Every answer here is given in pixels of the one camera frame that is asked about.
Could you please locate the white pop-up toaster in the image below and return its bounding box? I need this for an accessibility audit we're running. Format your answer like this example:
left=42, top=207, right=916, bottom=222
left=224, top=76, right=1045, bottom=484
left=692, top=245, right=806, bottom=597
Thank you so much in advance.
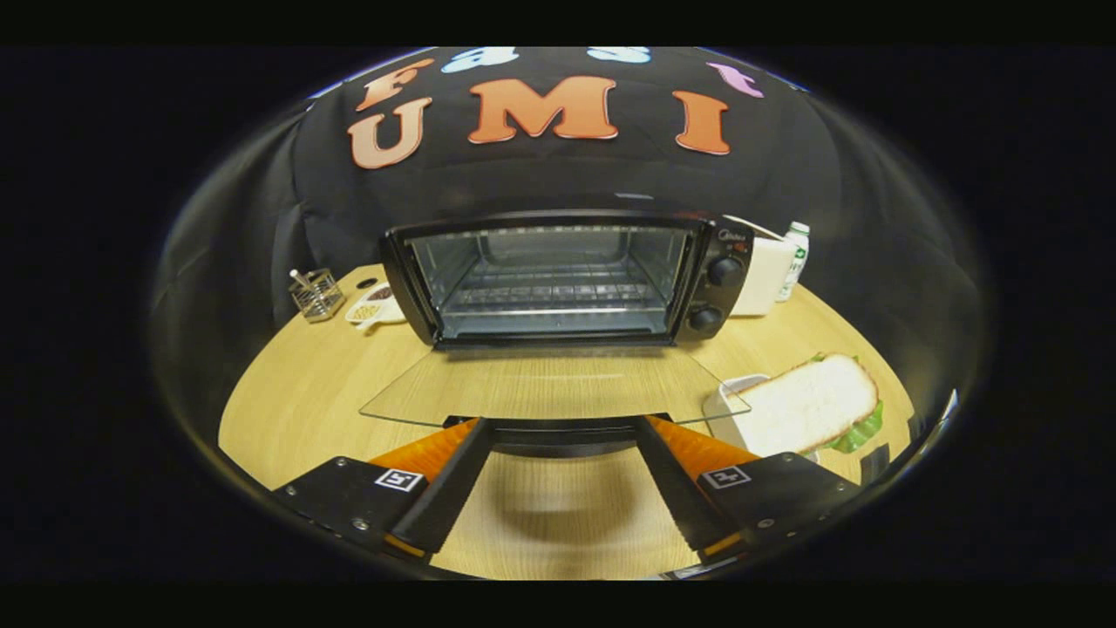
left=725, top=215, right=799, bottom=317

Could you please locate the white divided snack dish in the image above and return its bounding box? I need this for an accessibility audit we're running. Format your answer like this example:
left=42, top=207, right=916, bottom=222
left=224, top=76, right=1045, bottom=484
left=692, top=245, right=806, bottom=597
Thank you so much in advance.
left=345, top=283, right=407, bottom=331

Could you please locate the wire mesh utensil holder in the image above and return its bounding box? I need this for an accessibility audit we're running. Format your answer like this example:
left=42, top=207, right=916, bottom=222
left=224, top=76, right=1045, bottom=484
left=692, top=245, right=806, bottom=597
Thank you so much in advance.
left=289, top=268, right=346, bottom=324

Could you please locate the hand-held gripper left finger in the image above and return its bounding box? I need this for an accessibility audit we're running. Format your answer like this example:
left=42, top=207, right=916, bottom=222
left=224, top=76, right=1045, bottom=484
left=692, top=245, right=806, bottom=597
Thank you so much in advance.
left=272, top=417, right=498, bottom=563

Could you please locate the black backdrop cloth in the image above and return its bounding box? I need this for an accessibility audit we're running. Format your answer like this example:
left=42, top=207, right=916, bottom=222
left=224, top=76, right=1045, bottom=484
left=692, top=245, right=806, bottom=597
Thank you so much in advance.
left=153, top=47, right=990, bottom=454

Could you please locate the white rectangular tray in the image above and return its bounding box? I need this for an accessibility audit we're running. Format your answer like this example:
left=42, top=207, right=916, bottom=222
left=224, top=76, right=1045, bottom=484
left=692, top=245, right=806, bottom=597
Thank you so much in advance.
left=702, top=373, right=822, bottom=465

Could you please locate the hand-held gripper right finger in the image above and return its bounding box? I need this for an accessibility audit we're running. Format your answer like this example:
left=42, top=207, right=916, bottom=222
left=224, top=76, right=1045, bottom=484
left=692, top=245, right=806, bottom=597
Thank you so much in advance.
left=635, top=415, right=864, bottom=563

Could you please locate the lettuce sandwich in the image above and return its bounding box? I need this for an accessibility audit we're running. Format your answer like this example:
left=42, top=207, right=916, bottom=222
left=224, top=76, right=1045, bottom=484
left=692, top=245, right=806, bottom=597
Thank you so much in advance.
left=739, top=352, right=885, bottom=456

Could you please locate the black toaster oven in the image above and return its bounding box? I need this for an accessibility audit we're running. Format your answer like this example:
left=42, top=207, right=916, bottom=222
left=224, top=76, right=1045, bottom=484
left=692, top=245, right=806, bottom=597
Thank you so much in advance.
left=359, top=209, right=755, bottom=459

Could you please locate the white green-label bottle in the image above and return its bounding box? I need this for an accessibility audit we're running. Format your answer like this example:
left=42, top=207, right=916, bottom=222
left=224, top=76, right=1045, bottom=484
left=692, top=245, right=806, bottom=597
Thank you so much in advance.
left=776, top=222, right=810, bottom=303

